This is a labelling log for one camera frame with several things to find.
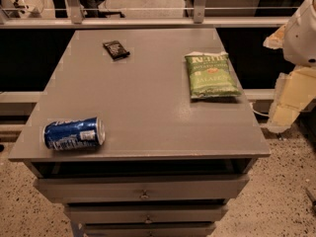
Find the bottom grey drawer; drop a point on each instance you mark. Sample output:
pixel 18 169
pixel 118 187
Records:
pixel 180 229

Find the grey drawer cabinet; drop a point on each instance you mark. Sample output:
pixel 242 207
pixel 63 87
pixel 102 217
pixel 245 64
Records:
pixel 152 127

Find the grey drawer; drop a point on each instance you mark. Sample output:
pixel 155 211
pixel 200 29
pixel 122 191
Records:
pixel 154 188
pixel 146 213
pixel 180 229

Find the small black snack packet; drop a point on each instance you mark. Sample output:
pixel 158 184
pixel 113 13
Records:
pixel 116 50

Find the top grey drawer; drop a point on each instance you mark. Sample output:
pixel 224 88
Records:
pixel 154 188

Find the middle grey drawer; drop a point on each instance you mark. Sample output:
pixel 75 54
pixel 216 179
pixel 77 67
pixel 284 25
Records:
pixel 146 213

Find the green jalapeno chips bag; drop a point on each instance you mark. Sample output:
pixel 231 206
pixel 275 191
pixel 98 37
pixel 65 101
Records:
pixel 210 76

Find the blue pepsi can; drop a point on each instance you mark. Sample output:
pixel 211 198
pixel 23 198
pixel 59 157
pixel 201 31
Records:
pixel 74 134

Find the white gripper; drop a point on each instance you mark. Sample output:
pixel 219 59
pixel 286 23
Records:
pixel 301 39

